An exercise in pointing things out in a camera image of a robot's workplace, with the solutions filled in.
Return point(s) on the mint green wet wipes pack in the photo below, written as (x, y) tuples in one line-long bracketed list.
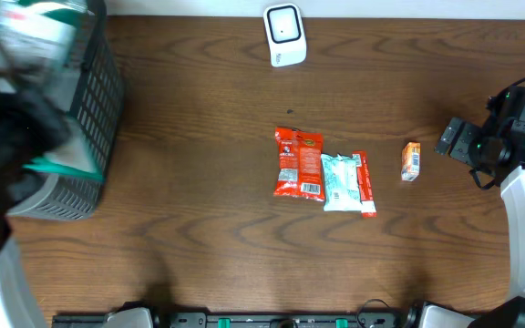
[(341, 186)]

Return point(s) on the grey plastic mesh basket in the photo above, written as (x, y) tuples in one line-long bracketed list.
[(95, 100)]

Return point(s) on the white barcode scanner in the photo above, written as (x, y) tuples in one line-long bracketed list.
[(285, 34)]

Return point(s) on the red Nescafe coffee pack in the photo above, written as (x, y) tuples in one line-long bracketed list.
[(300, 165)]

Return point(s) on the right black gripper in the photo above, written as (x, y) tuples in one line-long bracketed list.
[(460, 148)]

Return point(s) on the orange tissue packet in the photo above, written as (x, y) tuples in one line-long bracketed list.
[(411, 154)]

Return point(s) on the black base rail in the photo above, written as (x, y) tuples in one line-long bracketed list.
[(203, 320)]

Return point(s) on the red Nescafe stick sachet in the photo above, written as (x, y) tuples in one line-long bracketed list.
[(365, 185)]

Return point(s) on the green white 3M package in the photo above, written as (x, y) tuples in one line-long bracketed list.
[(42, 54)]

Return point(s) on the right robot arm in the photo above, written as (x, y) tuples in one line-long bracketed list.
[(501, 149)]

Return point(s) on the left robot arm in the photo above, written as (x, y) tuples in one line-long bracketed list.
[(3, 182)]

